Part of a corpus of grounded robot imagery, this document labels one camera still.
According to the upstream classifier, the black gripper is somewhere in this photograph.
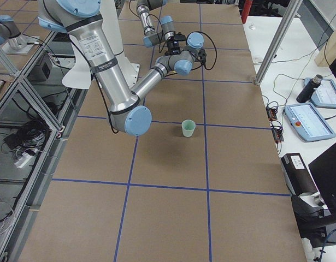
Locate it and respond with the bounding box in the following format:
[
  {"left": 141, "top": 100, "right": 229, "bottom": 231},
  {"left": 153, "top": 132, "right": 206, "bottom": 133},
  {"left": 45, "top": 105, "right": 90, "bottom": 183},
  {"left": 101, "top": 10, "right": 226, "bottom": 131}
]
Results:
[{"left": 165, "top": 32, "right": 186, "bottom": 55}]

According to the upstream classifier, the green plastic cup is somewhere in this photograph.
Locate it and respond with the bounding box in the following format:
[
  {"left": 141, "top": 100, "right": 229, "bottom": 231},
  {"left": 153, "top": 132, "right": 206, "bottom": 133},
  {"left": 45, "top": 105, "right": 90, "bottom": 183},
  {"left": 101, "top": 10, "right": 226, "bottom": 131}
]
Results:
[{"left": 181, "top": 119, "right": 196, "bottom": 138}]

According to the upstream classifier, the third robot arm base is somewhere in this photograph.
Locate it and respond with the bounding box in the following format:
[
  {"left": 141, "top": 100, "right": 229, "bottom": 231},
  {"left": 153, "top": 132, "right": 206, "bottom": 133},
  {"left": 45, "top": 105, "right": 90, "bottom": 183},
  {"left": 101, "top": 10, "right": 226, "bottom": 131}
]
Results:
[{"left": 0, "top": 15, "right": 40, "bottom": 55}]

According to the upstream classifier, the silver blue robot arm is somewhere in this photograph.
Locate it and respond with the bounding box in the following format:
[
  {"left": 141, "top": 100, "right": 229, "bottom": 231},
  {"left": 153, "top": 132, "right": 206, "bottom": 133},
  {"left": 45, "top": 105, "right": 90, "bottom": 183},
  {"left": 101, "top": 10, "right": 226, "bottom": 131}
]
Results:
[
  {"left": 136, "top": 0, "right": 186, "bottom": 56},
  {"left": 38, "top": 1, "right": 204, "bottom": 136}
]

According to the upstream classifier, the red cylinder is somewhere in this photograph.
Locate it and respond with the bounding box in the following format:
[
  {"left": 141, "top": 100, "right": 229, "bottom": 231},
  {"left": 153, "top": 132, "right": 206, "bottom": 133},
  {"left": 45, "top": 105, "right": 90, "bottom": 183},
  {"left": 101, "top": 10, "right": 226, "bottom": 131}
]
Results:
[{"left": 241, "top": 0, "right": 253, "bottom": 24}]

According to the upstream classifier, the black water bottle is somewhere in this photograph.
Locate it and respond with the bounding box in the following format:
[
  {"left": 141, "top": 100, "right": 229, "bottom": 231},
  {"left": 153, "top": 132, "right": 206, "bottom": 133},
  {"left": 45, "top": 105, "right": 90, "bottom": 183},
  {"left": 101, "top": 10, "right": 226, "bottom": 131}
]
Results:
[{"left": 296, "top": 74, "right": 323, "bottom": 103}]

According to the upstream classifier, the near teach pendant tablet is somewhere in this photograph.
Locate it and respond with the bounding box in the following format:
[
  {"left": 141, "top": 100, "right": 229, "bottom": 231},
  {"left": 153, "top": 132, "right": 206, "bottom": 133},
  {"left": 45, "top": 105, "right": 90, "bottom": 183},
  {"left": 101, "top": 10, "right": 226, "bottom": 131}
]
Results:
[{"left": 284, "top": 103, "right": 336, "bottom": 142}]

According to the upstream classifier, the teach pendant tablet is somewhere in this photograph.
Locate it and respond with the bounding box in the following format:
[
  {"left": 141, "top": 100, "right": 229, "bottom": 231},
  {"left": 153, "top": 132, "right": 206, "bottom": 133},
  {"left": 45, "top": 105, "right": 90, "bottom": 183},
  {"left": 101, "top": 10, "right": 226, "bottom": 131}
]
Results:
[
  {"left": 309, "top": 78, "right": 336, "bottom": 109},
  {"left": 284, "top": 103, "right": 336, "bottom": 142}
]

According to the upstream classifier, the far teach pendant tablet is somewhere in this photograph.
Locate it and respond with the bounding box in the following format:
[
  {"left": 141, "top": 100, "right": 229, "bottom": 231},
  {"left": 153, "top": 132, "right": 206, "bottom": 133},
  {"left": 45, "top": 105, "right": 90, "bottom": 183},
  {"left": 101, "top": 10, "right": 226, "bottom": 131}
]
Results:
[{"left": 309, "top": 78, "right": 336, "bottom": 109}]

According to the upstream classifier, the black cardboard box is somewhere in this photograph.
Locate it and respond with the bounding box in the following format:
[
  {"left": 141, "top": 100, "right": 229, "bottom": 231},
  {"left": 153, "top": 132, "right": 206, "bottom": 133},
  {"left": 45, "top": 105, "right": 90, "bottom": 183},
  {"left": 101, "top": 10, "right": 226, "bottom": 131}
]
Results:
[{"left": 281, "top": 153, "right": 318, "bottom": 197}]

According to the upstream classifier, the black monitor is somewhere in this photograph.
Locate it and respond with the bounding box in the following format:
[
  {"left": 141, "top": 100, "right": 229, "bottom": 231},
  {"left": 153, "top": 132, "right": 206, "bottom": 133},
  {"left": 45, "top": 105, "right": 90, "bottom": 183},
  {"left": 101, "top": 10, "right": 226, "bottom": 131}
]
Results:
[{"left": 309, "top": 143, "right": 336, "bottom": 212}]

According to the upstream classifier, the black camera cable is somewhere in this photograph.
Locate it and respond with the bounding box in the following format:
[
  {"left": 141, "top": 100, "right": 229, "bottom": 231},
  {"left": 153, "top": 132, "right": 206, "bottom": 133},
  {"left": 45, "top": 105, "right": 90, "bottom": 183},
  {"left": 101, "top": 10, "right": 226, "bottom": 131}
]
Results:
[{"left": 189, "top": 30, "right": 219, "bottom": 70}]

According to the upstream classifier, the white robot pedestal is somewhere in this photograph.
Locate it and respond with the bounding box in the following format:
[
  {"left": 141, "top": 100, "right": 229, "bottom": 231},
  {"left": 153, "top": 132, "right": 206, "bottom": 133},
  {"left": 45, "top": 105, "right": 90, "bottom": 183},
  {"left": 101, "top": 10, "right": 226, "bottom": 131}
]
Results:
[{"left": 100, "top": 0, "right": 140, "bottom": 88}]

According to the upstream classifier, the aluminium table post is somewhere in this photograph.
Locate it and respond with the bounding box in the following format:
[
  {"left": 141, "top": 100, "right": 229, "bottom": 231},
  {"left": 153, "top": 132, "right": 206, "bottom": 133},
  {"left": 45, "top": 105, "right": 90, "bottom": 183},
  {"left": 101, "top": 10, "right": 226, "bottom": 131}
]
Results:
[{"left": 254, "top": 0, "right": 303, "bottom": 86}]

